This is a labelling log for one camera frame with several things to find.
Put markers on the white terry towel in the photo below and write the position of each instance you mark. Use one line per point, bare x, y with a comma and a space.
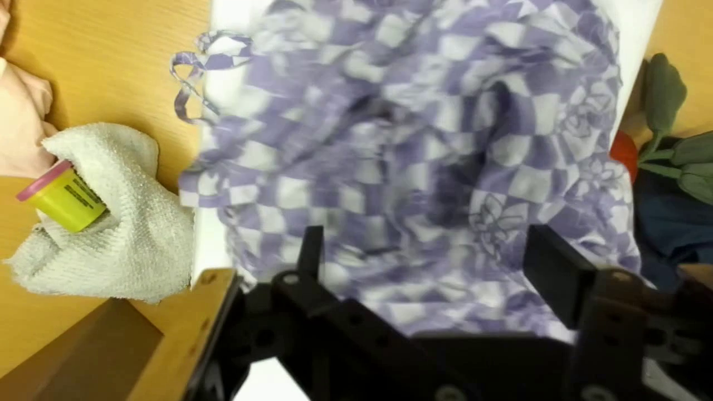
126, 223

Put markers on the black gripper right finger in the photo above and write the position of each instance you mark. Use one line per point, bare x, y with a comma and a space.
610, 335

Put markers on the brown cardboard box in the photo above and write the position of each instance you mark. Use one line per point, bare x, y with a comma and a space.
91, 358

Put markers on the white plastic basket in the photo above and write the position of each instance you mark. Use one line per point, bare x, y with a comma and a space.
638, 36

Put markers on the pink cloth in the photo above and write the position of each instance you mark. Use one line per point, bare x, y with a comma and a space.
19, 113

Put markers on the red plush vegetable green leaves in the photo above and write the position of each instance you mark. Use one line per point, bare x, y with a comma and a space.
661, 93

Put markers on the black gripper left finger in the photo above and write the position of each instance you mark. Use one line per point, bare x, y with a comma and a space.
291, 320

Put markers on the purple checkered cloth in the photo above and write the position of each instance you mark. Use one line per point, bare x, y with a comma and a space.
387, 113

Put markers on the dark blue cloth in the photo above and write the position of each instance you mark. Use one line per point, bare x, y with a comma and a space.
669, 223

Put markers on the yellow dough can pink lid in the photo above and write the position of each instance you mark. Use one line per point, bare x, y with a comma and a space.
69, 202

